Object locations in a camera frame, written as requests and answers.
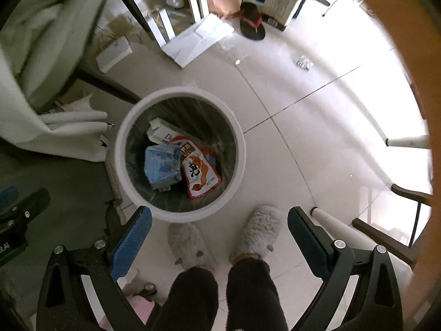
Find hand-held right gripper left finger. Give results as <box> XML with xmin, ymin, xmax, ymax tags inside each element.
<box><xmin>36</xmin><ymin>206</ymin><xmax>153</xmax><ymax>331</ymax></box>

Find red snack packet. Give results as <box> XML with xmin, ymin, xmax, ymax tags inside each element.
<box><xmin>170</xmin><ymin>136</ymin><xmax>221</xmax><ymax>199</ymax></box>

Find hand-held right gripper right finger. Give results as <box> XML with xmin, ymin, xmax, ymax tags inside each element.
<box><xmin>287</xmin><ymin>206</ymin><xmax>404</xmax><ymax>331</ymax></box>

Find white foam box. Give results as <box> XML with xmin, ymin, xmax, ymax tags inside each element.
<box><xmin>95</xmin><ymin>36</ymin><xmax>133</xmax><ymax>73</ymax></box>

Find beige chair with dark legs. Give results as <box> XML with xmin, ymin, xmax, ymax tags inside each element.
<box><xmin>34</xmin><ymin>0</ymin><xmax>155</xmax><ymax>111</ymax></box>

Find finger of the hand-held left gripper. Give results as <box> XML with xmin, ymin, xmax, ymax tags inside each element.
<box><xmin>0</xmin><ymin>188</ymin><xmax>51</xmax><ymax>230</ymax></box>
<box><xmin>0</xmin><ymin>186</ymin><xmax>19</xmax><ymax>212</ymax></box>

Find white cloth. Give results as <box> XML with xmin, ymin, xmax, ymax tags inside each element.
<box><xmin>0</xmin><ymin>0</ymin><xmax>118</xmax><ymax>162</ymax></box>

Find pink cloth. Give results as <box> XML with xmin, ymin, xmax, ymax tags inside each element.
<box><xmin>127</xmin><ymin>295</ymin><xmax>155</xmax><ymax>328</ymax></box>

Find wooden table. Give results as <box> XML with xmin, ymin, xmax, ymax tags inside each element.
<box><xmin>336</xmin><ymin>0</ymin><xmax>441</xmax><ymax>331</ymax></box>

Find white table leg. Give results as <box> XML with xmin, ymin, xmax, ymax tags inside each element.
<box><xmin>386</xmin><ymin>134</ymin><xmax>429</xmax><ymax>149</ymax></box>
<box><xmin>310</xmin><ymin>207</ymin><xmax>366</xmax><ymax>245</ymax></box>

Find black sandal with red strap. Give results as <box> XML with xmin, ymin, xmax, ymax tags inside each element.
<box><xmin>239</xmin><ymin>2</ymin><xmax>267</xmax><ymax>41</ymax></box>

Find dry straw bundle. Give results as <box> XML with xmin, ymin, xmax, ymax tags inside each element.
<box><xmin>96</xmin><ymin>17</ymin><xmax>138</xmax><ymax>49</ymax></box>

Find grey fluffy slipper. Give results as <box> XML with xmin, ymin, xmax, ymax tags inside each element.
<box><xmin>230</xmin><ymin>206</ymin><xmax>283</xmax><ymax>263</ymax></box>
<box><xmin>168</xmin><ymin>223</ymin><xmax>217</xmax><ymax>271</ymax></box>

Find person's left leg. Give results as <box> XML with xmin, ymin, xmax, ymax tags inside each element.
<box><xmin>160</xmin><ymin>265</ymin><xmax>219</xmax><ymax>331</ymax></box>

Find white foam strips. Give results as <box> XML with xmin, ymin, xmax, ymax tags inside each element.
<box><xmin>188</xmin><ymin>0</ymin><xmax>211</xmax><ymax>23</ymax></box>
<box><xmin>146</xmin><ymin>7</ymin><xmax>176</xmax><ymax>47</ymax></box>

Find blue and white carton box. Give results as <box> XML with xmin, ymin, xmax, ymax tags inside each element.
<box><xmin>255</xmin><ymin>0</ymin><xmax>311</xmax><ymax>31</ymax></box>

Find white round trash bin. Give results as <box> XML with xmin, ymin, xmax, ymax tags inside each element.
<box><xmin>105</xmin><ymin>88</ymin><xmax>247</xmax><ymax>223</ymax></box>

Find person's leg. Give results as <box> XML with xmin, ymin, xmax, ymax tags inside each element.
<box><xmin>225</xmin><ymin>257</ymin><xmax>288</xmax><ymax>331</ymax></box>
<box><xmin>160</xmin><ymin>265</ymin><xmax>219</xmax><ymax>331</ymax></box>

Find light blue packet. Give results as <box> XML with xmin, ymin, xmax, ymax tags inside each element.
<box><xmin>144</xmin><ymin>144</ymin><xmax>183</xmax><ymax>190</ymax></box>

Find white carton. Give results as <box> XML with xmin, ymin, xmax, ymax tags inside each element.
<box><xmin>147</xmin><ymin>118</ymin><xmax>188</xmax><ymax>147</ymax></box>

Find person's right leg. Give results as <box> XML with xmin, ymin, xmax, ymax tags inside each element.
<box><xmin>225</xmin><ymin>257</ymin><xmax>288</xmax><ymax>331</ymax></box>

